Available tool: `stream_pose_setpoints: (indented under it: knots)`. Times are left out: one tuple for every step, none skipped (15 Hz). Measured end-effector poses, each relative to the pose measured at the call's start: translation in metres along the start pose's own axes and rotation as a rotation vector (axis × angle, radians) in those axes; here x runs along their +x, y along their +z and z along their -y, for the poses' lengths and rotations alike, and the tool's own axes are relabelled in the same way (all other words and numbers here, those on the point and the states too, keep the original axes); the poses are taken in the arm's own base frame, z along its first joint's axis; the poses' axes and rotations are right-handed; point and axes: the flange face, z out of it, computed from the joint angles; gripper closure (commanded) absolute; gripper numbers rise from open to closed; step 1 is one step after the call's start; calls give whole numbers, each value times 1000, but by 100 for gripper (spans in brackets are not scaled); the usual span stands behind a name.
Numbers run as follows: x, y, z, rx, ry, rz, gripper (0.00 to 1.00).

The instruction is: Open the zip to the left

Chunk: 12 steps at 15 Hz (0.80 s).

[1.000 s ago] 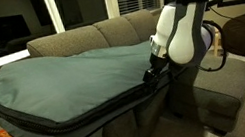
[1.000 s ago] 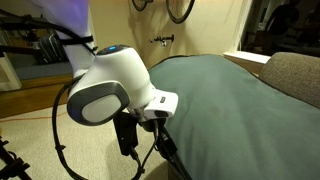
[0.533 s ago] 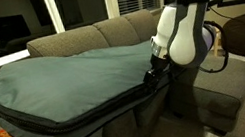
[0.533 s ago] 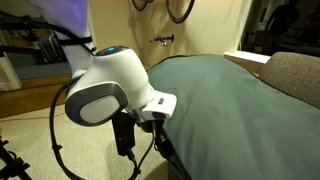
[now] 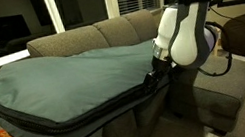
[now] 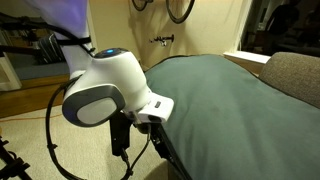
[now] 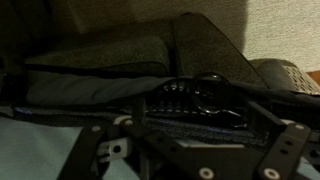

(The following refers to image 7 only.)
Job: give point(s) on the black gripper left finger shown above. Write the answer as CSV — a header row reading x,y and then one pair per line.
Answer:
x,y
86,150

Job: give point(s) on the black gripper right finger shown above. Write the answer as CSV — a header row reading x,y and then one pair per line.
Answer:
x,y
283,153

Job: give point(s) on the grey fabric sofa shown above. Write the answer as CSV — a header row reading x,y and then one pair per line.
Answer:
x,y
133,53

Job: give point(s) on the cream carpet rug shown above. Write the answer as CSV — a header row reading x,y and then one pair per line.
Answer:
x,y
283,26

